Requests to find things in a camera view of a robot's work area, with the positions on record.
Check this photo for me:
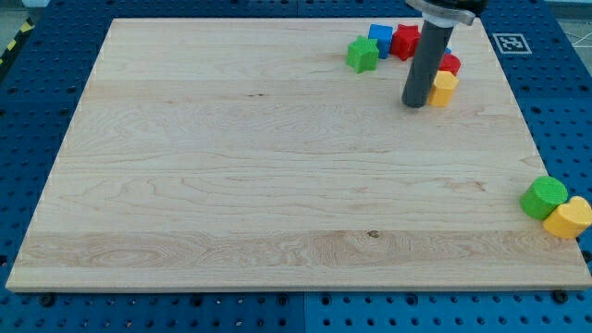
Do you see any white fiducial marker tag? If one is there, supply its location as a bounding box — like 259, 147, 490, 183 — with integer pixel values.
492, 33, 532, 55

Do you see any blue cube block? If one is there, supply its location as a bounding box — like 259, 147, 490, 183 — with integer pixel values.
367, 24, 393, 59

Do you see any red cylinder block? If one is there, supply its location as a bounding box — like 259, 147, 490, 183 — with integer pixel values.
438, 53, 462, 76

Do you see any green cylinder block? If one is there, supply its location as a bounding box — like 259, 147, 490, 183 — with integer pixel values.
519, 176, 568, 220

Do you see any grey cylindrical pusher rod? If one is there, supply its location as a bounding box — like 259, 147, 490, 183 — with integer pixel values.
401, 19, 454, 108

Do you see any yellow hexagon block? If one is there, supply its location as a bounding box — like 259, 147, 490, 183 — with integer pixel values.
427, 70, 459, 107

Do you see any wooden board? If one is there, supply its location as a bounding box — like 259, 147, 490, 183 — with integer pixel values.
6, 18, 591, 292

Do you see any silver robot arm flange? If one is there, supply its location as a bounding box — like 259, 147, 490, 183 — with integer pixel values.
405, 0, 488, 28

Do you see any yellow heart block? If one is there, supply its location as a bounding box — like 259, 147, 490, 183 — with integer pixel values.
543, 196, 591, 240

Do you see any green star block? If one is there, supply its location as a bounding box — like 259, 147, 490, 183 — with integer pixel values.
346, 36, 379, 74

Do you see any red star block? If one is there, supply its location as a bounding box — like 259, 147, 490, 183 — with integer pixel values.
389, 24, 421, 61

